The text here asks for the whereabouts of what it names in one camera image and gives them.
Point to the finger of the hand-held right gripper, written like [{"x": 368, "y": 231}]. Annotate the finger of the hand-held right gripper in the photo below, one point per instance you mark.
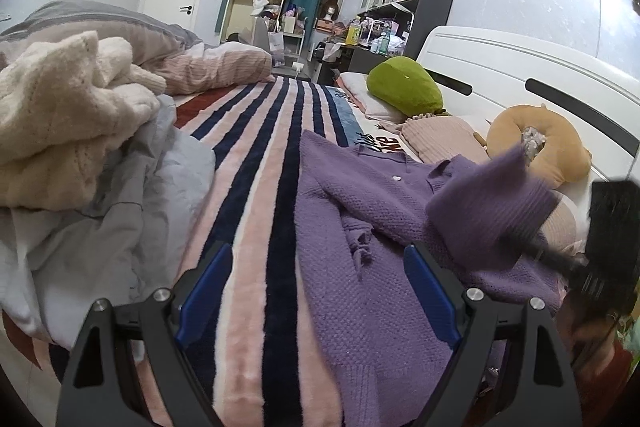
[{"x": 555, "y": 257}]

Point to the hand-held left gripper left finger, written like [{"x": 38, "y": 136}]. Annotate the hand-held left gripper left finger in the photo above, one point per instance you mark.
[{"x": 206, "y": 292}]

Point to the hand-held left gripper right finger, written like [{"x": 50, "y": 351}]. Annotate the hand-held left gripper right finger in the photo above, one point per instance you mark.
[{"x": 431, "y": 297}]

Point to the purple knit cardigan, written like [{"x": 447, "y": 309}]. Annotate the purple knit cardigan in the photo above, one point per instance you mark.
[{"x": 370, "y": 227}]

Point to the person's right forearm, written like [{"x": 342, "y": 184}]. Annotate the person's right forearm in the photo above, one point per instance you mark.
[{"x": 605, "y": 367}]

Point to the pink navy striped blanket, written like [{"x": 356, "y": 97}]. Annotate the pink navy striped blanket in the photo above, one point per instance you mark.
[{"x": 260, "y": 207}]

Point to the yellow neck pillow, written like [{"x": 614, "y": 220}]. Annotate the yellow neck pillow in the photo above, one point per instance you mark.
[{"x": 560, "y": 147}]

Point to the light grey garment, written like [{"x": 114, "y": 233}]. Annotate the light grey garment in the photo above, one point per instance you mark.
[{"x": 100, "y": 247}]

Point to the small grey plush toy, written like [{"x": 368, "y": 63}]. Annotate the small grey plush toy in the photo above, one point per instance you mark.
[{"x": 531, "y": 141}]

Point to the pink knit pillow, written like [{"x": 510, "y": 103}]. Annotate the pink knit pillow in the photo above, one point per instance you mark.
[{"x": 440, "y": 137}]

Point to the white bed headboard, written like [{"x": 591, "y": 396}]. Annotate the white bed headboard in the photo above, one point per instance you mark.
[{"x": 500, "y": 62}]

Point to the printed blue bed sheet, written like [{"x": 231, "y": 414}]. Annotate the printed blue bed sheet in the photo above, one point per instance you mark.
[{"x": 345, "y": 112}]

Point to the green plush pillow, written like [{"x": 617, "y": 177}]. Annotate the green plush pillow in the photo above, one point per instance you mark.
[{"x": 405, "y": 87}]

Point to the white pillow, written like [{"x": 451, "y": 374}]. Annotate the white pillow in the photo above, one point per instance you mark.
[{"x": 355, "y": 87}]

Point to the pink striped pillow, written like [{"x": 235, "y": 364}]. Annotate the pink striped pillow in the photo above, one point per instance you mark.
[{"x": 215, "y": 67}]

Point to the cream knit sweater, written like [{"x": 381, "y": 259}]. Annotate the cream knit sweater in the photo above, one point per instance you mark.
[{"x": 55, "y": 117}]

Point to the white paper bag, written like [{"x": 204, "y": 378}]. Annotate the white paper bag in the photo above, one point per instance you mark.
[{"x": 276, "y": 49}]

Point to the cluttered black desk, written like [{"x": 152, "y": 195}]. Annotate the cluttered black desk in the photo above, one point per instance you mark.
[{"x": 345, "y": 57}]

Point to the yellow storage rack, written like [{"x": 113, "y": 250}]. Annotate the yellow storage rack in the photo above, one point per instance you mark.
[{"x": 235, "y": 7}]

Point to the grey duvet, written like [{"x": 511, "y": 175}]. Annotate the grey duvet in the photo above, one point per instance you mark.
[{"x": 100, "y": 24}]

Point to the mannequin head with wig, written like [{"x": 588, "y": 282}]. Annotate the mannequin head with wig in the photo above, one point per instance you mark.
[{"x": 329, "y": 13}]

